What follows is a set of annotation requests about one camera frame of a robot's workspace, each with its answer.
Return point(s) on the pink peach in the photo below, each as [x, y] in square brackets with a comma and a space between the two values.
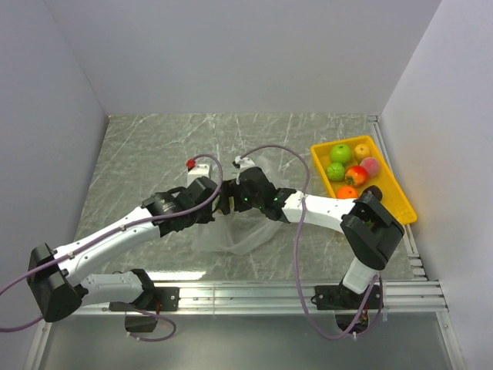
[371, 165]

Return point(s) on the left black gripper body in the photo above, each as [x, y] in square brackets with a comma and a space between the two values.
[204, 216]

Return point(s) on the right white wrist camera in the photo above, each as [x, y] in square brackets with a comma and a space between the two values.
[242, 163]

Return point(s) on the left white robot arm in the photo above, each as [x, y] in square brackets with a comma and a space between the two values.
[63, 279]

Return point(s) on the red fruit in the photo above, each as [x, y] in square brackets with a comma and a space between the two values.
[356, 176]

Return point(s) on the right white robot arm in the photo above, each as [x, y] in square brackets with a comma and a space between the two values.
[371, 231]

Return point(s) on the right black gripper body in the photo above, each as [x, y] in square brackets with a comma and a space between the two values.
[244, 201]

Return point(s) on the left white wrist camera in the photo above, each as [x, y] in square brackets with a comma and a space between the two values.
[195, 171]

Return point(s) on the dark purple fruit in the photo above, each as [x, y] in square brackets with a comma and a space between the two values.
[375, 191]

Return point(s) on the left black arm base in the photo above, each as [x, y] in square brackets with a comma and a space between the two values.
[143, 316]

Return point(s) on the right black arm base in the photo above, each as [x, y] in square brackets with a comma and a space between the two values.
[338, 298]

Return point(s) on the yellow plastic tray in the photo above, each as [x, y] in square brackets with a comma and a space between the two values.
[393, 199]

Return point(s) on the green fruit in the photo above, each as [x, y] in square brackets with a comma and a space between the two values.
[335, 172]

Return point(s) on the green apple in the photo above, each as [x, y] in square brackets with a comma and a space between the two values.
[340, 153]

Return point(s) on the small orange fruit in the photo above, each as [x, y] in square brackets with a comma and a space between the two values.
[361, 152]

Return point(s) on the aluminium rail frame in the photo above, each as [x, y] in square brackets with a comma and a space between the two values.
[241, 312]

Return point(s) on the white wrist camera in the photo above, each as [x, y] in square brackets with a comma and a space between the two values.
[195, 171]
[242, 163]

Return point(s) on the clear plastic bag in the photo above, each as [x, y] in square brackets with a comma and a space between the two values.
[241, 232]

